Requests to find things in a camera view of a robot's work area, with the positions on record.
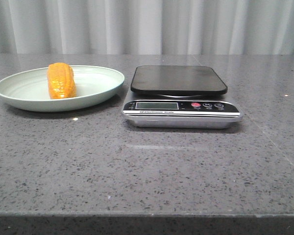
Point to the orange corn cob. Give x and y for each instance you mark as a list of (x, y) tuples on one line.
[(61, 82)]

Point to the black silver kitchen scale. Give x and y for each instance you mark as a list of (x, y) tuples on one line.
[(179, 97)]

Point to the pale green round plate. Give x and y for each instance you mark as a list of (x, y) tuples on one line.
[(28, 90)]

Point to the white pleated curtain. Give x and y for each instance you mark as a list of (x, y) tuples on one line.
[(147, 26)]

